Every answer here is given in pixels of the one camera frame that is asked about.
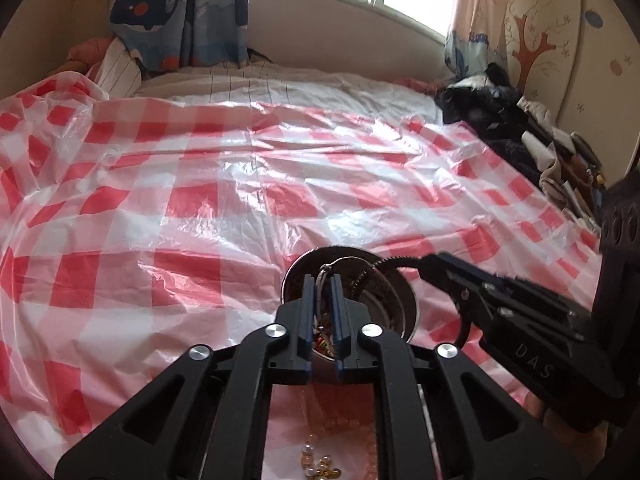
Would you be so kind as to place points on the tree wall sticker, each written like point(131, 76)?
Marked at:
point(527, 45)

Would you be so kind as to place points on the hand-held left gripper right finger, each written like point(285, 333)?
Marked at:
point(336, 310)

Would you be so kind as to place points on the pile of dark clothes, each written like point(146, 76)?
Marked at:
point(500, 115)

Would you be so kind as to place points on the pink curtain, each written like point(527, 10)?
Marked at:
point(475, 10)

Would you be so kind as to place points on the whale print curtain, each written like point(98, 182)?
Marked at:
point(155, 10)

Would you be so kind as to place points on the silver bangle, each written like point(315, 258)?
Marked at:
point(322, 272)

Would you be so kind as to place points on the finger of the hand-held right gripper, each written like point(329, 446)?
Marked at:
point(450, 272)

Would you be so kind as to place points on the red checked plastic sheet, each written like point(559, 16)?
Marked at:
point(150, 200)

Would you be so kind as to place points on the person's right hand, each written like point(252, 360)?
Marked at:
point(560, 445)

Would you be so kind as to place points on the striped white bedsheet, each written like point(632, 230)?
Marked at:
point(275, 85)

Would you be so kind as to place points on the orange cloth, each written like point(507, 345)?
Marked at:
point(87, 52)

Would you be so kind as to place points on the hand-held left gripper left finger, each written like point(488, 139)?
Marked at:
point(307, 310)

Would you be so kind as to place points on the round metal tin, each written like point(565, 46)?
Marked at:
point(400, 305)

